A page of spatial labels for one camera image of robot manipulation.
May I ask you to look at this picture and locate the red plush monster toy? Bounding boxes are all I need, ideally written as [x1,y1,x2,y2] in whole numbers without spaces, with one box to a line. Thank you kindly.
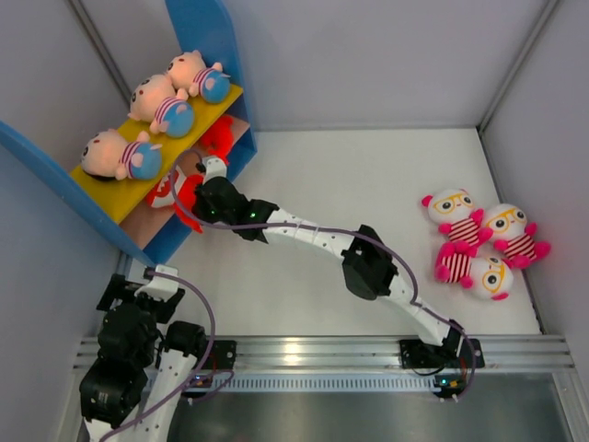
[199,115,235,165]

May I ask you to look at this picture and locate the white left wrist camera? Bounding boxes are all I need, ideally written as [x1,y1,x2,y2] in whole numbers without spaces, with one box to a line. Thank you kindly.
[134,264,179,302]

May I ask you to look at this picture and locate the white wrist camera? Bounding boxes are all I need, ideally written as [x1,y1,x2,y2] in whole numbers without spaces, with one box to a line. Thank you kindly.
[134,264,179,302]
[196,156,227,183]

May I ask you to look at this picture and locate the blue wooden toy shelf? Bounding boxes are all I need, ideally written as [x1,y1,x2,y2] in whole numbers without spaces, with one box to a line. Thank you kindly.
[1,1,257,266]

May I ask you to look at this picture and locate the pig doll blue pants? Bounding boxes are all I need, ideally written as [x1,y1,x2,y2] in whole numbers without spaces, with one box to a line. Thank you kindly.
[128,74,195,138]

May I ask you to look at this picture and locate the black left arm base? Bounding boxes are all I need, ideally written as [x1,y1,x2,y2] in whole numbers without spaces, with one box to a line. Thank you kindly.
[202,339,237,371]

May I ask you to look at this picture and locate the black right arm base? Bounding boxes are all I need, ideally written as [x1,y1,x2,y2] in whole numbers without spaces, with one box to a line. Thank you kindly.
[399,339,485,370]

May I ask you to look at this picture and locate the white panda doll yellow glasses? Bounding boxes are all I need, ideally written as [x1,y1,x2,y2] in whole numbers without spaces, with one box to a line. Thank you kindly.
[421,189,492,257]

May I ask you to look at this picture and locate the slotted grey cable duct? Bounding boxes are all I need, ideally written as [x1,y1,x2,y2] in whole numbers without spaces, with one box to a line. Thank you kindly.
[191,372,465,393]

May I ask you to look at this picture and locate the red plush monster white mouth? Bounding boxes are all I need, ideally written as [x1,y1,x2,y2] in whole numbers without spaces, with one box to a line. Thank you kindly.
[144,168,203,233]

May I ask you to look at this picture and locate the aluminium mounting rail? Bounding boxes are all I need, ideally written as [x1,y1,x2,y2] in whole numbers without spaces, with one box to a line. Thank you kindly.
[73,334,575,370]

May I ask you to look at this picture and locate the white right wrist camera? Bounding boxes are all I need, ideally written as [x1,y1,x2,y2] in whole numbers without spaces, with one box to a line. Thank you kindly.
[196,156,227,183]

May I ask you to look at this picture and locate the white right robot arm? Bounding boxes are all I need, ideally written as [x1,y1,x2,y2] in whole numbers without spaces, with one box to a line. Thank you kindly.
[192,177,464,366]

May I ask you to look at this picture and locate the pig doll black hair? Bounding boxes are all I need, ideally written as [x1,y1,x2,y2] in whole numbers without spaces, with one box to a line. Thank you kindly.
[80,129,163,181]

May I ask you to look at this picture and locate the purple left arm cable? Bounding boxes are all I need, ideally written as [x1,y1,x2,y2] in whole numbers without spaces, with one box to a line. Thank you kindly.
[103,271,235,442]

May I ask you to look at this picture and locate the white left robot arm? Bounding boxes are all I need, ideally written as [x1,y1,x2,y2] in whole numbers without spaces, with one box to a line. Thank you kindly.
[79,265,214,441]

